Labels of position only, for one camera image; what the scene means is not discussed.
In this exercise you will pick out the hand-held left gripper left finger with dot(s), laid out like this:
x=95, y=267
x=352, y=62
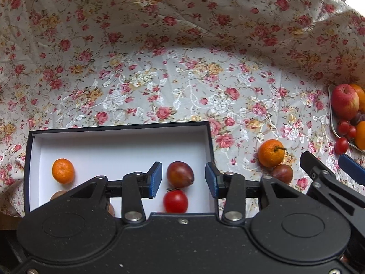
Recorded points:
x=155, y=179

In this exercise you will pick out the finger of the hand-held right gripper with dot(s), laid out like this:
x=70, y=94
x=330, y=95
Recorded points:
x=328, y=182
x=353, y=167

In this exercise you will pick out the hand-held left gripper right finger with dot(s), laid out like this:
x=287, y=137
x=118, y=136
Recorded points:
x=212, y=179

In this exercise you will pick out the dark red plum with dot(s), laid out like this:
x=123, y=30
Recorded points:
x=179, y=174

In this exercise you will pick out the red tomato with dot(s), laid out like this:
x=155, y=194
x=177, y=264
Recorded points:
x=343, y=128
x=352, y=132
x=175, y=202
x=341, y=146

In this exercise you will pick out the purple passion fruit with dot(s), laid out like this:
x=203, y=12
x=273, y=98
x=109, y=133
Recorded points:
x=283, y=173
x=357, y=119

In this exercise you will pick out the black box with white interior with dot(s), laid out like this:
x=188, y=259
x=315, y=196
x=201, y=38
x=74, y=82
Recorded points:
x=114, y=148

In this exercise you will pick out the brown kiwi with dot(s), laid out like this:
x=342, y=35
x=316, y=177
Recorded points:
x=111, y=209
x=58, y=195

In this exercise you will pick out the small mandarin with stem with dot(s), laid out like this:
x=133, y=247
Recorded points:
x=271, y=153

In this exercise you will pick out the knobbed large orange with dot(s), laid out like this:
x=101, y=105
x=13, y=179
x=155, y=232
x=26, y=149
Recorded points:
x=360, y=134

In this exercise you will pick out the pale green tray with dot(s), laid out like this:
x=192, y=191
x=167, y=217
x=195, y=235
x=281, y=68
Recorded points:
x=332, y=111

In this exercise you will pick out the red yellow apple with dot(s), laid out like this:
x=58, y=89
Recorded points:
x=344, y=101

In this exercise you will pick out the round orange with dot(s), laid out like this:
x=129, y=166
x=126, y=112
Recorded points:
x=360, y=95

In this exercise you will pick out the floral tablecloth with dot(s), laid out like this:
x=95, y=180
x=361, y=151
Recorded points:
x=171, y=62

